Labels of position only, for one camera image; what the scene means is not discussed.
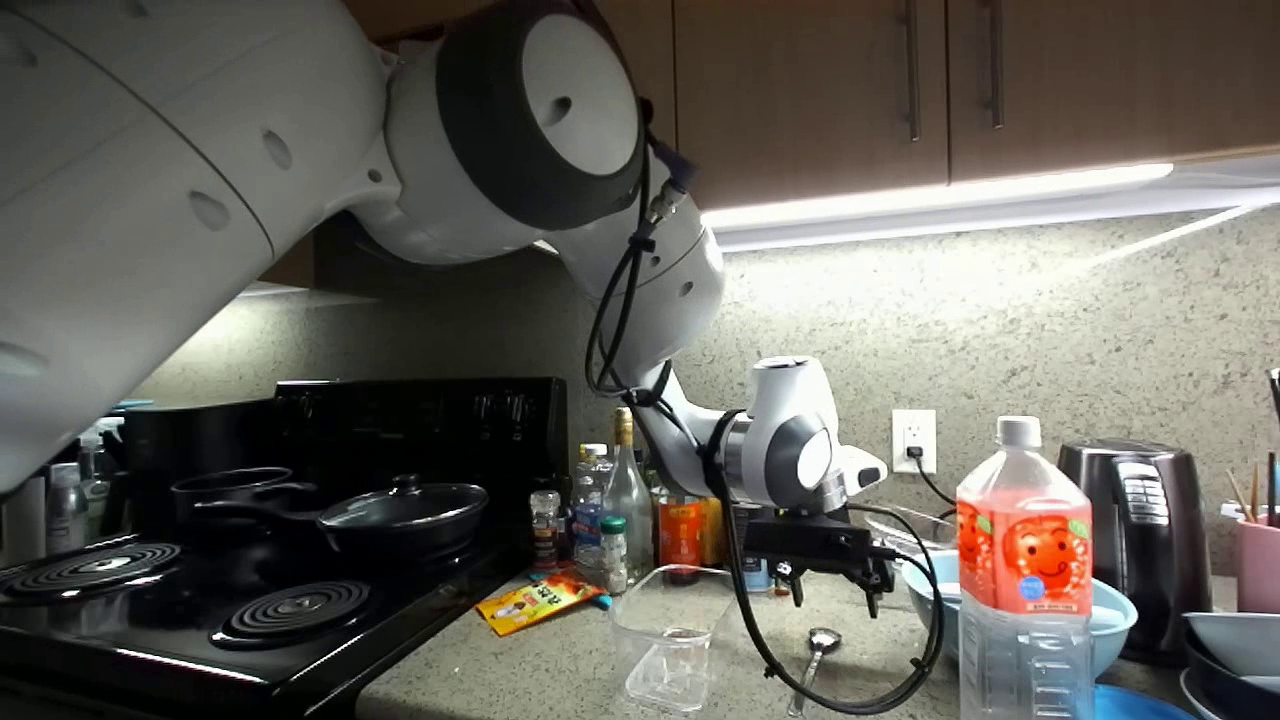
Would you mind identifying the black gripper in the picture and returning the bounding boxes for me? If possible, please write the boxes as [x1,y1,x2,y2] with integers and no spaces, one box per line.
[738,507,900,620]

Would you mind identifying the metal spoon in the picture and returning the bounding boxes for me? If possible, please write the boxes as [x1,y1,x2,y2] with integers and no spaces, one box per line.
[791,625,848,709]

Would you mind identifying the clear glass cup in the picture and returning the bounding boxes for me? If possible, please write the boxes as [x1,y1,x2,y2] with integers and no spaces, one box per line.
[607,562,741,720]

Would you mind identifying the light blue bowl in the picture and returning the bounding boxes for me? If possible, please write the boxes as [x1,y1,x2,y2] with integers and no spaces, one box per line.
[900,550,1146,676]

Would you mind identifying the dark blue bowl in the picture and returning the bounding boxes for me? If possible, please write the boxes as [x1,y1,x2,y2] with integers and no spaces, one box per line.
[1178,608,1280,720]

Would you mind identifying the orange drink bottle white cap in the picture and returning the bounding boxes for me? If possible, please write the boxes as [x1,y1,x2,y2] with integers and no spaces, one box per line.
[953,411,1099,720]

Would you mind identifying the small jar green cap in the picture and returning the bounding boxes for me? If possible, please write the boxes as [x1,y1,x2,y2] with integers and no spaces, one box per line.
[598,516,636,598]

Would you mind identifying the tall glass bottle brown cap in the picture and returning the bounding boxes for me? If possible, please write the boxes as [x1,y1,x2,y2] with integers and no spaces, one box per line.
[605,405,660,579]

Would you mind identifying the clear bottle white cap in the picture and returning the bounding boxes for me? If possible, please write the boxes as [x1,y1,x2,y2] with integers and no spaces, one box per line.
[568,439,617,590]

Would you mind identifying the small spice jar white lid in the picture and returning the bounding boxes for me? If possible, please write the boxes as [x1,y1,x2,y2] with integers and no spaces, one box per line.
[524,489,568,576]

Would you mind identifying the yellow seasoning packet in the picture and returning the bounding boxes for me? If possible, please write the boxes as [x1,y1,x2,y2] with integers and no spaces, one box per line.
[473,567,607,646]

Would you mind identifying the black electric kettle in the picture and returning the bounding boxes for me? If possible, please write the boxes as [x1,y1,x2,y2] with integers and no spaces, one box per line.
[1056,439,1217,673]

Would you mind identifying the pink utensil holder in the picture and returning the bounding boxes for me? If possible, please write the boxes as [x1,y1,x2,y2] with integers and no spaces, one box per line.
[1233,516,1280,618]

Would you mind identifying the black frying pan with lid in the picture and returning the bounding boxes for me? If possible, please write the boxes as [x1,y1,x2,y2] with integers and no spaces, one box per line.
[317,475,498,566]

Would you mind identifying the wooden upper cabinet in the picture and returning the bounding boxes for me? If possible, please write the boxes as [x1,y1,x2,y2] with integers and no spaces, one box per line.
[346,0,1280,213]

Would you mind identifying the black pot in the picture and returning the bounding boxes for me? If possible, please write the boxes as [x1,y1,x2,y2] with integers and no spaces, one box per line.
[170,459,325,592]

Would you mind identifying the black stove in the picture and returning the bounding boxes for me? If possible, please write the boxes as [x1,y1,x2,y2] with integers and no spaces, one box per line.
[0,375,578,720]

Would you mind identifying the clear spray bottle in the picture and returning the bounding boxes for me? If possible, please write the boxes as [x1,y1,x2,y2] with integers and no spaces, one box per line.
[46,411,127,553]

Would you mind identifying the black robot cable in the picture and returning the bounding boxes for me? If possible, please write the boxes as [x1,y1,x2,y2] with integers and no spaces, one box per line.
[582,96,953,720]

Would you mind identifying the white wall outlet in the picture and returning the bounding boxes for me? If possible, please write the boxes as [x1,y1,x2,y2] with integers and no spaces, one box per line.
[887,405,941,481]

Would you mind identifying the metal cabinet handle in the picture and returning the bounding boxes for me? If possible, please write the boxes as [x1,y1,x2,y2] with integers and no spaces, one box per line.
[891,0,925,139]
[975,0,1007,132]

